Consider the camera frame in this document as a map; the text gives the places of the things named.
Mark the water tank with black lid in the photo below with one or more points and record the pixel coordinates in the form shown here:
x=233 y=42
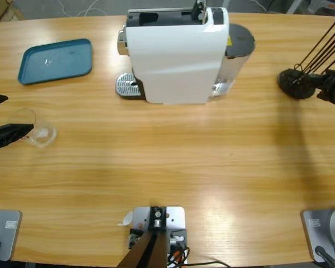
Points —
x=240 y=39

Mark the teal plastic tray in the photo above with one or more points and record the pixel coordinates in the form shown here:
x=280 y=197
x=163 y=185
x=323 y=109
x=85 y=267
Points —
x=56 y=61

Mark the white capsule coffee machine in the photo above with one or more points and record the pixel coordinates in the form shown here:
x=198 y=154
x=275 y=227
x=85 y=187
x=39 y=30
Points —
x=173 y=61

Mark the white mount with dark post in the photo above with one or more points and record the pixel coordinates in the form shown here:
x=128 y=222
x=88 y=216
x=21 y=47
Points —
x=173 y=217

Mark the grey coffee machine lever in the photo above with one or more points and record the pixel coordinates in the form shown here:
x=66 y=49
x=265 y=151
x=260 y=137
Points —
x=198 y=11

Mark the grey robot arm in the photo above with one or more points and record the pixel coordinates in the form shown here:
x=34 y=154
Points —
x=324 y=223
x=5 y=231

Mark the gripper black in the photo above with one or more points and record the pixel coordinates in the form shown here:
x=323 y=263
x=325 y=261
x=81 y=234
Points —
x=330 y=86

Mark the black capsule holder with rods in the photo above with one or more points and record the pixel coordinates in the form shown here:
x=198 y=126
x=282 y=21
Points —
x=290 y=83

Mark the white tape strip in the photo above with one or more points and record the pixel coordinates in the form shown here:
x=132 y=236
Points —
x=127 y=219

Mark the wooden board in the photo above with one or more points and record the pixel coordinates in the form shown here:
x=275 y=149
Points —
x=2 y=11

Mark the clear glass cup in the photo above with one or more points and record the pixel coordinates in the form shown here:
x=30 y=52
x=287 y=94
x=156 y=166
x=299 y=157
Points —
x=43 y=135

